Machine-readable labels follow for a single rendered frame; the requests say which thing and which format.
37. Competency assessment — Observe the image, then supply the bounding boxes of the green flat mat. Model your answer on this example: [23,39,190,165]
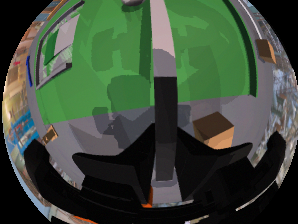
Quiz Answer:
[35,0,250,125]

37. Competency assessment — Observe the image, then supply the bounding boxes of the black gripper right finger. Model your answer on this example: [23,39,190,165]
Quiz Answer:
[174,127,253,202]

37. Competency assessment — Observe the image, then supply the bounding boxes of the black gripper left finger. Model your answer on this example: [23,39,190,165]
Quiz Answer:
[72,123,156,204]

